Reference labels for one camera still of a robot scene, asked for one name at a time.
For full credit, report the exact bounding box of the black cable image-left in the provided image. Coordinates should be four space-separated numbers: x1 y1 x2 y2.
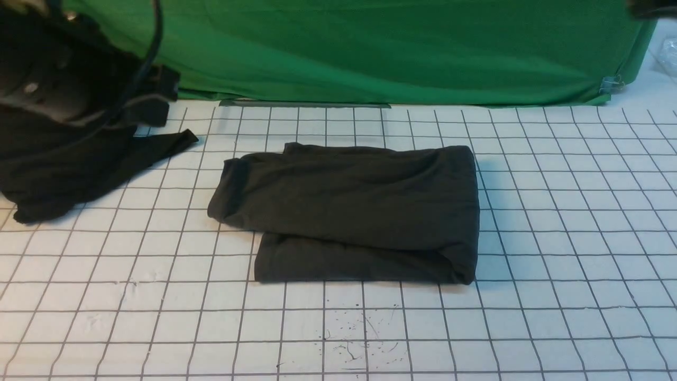
100 1 164 126

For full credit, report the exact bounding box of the black clothes pile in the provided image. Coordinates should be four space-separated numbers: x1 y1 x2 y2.
1 106 198 224

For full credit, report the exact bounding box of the metal binder clip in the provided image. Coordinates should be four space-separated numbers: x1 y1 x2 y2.
599 75 626 94

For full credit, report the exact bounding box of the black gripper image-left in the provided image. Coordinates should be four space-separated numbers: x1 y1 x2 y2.
122 65 180 128

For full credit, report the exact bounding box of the gray long-sleeved shirt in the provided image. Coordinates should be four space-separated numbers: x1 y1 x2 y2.
207 142 480 285

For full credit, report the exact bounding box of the clear plastic bag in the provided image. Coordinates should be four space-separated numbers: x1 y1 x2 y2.
651 35 676 80

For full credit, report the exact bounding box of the white grid table mat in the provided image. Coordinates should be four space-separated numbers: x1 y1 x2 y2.
1 102 676 380

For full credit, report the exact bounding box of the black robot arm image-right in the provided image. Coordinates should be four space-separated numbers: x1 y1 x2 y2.
626 0 676 20

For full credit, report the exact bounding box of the green backdrop cloth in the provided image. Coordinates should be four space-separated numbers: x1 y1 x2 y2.
63 0 659 106

